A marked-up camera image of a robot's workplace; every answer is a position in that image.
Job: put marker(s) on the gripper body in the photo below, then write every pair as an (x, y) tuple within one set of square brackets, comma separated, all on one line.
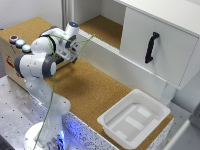
[(66, 52)]

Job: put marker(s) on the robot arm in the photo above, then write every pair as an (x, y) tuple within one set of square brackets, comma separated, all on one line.
[(40, 66)]

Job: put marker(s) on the wooden drawer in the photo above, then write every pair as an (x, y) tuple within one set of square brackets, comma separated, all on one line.
[(63, 64)]

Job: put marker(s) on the wooden drawer box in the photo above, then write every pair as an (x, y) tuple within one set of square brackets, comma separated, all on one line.
[(30, 26)]

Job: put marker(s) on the green button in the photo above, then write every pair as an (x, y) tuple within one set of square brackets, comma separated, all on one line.
[(26, 48)]

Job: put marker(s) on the white cabinet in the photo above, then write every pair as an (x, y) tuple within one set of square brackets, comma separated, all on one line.
[(110, 66)]

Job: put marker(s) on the red button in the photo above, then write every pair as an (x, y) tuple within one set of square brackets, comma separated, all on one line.
[(13, 39)]

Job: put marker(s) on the white plastic box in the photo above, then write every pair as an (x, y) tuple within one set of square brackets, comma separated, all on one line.
[(133, 121)]

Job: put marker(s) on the white sliding door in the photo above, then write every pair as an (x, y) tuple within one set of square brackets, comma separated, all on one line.
[(170, 56)]

